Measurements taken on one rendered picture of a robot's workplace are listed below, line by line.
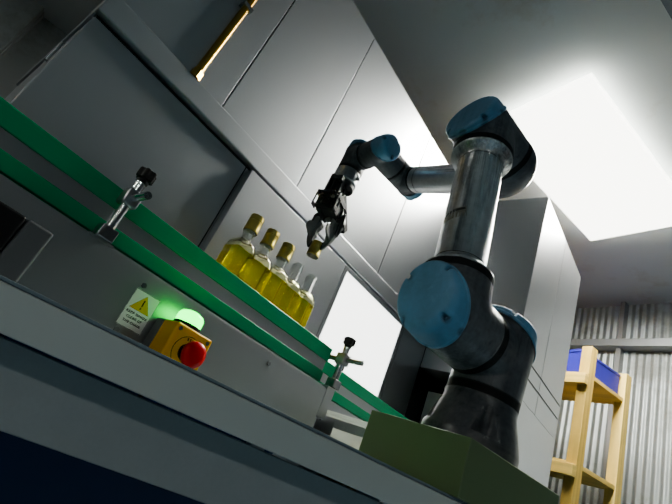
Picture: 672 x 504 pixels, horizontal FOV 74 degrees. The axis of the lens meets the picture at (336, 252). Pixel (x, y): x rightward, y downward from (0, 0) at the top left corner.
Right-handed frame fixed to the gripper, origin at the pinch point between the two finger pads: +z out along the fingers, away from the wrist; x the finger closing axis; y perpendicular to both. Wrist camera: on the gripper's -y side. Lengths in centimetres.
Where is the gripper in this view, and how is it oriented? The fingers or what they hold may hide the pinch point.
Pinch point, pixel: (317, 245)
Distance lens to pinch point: 122.2
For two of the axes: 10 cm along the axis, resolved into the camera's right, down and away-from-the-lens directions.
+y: -2.7, -5.2, -8.1
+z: -3.9, 8.3, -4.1
